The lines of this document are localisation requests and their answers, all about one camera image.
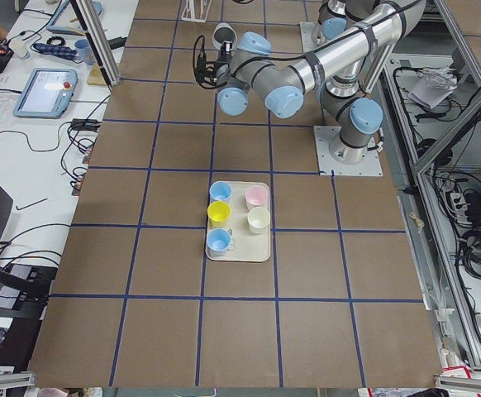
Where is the grey plastic cup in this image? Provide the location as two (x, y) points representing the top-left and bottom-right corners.
(212, 22), (237, 50)

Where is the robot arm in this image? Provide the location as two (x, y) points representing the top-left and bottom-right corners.
(313, 0), (347, 43)
(217, 1), (426, 165)

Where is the pink plastic cup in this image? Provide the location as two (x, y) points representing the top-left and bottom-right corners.
(245, 184), (269, 210)

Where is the blue plastic cup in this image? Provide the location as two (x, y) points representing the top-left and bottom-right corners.
(206, 228), (235, 260)
(209, 181), (232, 203)

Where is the yellow plastic cup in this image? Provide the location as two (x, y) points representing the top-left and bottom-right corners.
(207, 200), (231, 228)

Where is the pale green plastic cup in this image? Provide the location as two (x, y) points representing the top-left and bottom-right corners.
(247, 207), (270, 234)

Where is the blue cup on desk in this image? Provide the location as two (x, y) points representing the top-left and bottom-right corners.
(74, 39), (95, 66)

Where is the white serving tray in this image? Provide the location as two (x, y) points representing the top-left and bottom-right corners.
(206, 180), (271, 262)

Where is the wooden mug tree stand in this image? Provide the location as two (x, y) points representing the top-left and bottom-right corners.
(86, 64), (110, 87)

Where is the blue teach pendant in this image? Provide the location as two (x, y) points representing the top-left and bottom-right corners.
(46, 1), (84, 36)
(12, 68), (78, 119)

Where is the folded plaid cloth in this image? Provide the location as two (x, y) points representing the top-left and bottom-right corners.
(31, 43), (77, 60)

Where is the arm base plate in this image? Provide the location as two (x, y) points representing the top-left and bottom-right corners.
(299, 22), (326, 52)
(313, 126), (383, 178)

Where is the white wire cup rack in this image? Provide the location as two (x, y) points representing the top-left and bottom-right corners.
(181, 0), (212, 23)

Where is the aluminium frame post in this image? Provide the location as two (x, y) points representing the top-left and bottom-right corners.
(70, 0), (121, 88)

